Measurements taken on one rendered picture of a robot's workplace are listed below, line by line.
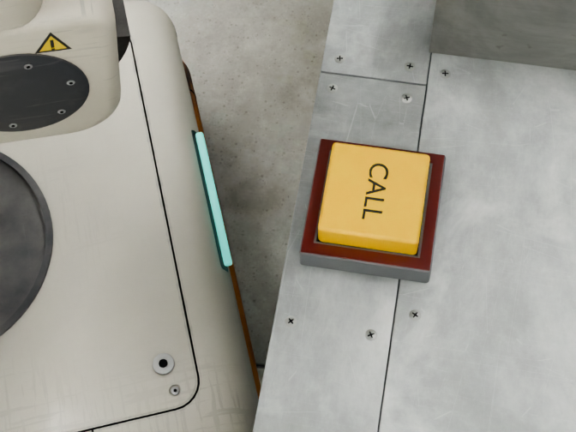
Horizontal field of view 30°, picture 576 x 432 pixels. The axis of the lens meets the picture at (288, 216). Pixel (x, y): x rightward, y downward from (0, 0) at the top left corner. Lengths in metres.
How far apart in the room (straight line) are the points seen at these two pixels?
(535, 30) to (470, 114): 0.07
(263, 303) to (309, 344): 0.86
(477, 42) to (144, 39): 0.73
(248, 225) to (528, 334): 0.94
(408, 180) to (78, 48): 0.28
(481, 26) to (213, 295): 0.61
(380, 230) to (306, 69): 1.05
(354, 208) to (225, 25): 1.11
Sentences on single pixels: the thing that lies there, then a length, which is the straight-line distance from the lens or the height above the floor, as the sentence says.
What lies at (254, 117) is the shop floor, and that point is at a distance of 1.63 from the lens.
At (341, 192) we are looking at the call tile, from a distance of 0.64.
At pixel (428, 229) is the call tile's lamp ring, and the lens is 0.65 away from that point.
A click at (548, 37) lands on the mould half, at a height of 0.83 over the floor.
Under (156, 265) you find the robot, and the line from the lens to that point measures 1.24.
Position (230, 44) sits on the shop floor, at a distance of 1.70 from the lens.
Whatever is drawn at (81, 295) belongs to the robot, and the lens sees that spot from 1.24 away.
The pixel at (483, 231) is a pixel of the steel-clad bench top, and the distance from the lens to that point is 0.68.
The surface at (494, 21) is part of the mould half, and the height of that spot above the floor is 0.85.
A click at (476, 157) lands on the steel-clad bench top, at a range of 0.70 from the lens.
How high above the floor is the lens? 1.42
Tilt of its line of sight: 66 degrees down
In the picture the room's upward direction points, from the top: 6 degrees counter-clockwise
